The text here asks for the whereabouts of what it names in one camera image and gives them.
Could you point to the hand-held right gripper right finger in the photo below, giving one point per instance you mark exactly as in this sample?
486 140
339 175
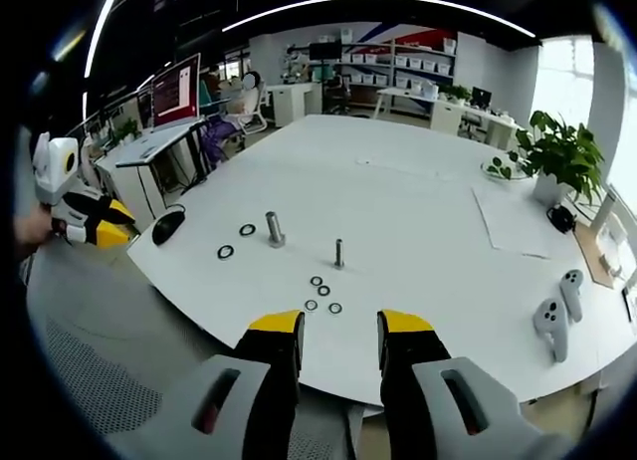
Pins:
438 380

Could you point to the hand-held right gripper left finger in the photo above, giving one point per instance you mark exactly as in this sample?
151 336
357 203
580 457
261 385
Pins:
226 390

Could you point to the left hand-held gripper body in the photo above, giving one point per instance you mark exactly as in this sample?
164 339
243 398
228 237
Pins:
52 168

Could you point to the large black washer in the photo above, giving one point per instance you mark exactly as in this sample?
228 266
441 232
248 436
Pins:
242 230
220 252

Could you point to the small threaded metal stud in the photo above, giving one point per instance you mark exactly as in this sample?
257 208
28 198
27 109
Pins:
339 253

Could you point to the large threaded metal stud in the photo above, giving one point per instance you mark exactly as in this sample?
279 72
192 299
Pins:
273 228

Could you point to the person's left hand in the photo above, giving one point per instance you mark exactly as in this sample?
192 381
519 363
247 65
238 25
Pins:
32 231

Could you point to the black computer mouse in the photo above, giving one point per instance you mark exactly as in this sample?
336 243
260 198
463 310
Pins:
165 228

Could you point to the white standing desk black legs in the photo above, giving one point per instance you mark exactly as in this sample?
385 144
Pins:
149 146

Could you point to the grey handheld controller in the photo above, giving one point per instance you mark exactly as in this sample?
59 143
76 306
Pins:
552 325
572 291

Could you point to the computer monitor with red screen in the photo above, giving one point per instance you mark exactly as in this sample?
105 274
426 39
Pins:
175 94

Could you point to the white office chair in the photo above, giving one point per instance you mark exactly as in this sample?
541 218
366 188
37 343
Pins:
254 116

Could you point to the white paper sheet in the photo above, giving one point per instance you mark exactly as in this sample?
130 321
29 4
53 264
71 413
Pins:
507 221

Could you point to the wooden board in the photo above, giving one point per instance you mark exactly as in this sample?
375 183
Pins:
594 253

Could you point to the small black device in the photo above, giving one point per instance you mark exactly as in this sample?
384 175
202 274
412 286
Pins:
561 217

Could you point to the small plant in glass dish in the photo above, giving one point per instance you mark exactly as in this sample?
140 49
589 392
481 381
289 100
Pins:
500 168

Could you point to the white upright stand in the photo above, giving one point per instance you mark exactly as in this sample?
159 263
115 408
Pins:
603 213

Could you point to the potted green plant white pot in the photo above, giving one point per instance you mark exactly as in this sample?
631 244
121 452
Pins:
560 156

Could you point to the white office desk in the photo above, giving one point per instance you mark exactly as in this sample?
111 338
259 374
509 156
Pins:
448 112

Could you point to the black monitor on shelf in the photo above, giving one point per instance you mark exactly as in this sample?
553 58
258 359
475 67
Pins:
326 50

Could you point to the small green desk plant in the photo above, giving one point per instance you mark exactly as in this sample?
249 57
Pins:
457 92

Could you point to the storage shelf with white bins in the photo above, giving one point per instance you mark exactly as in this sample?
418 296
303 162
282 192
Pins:
398 64

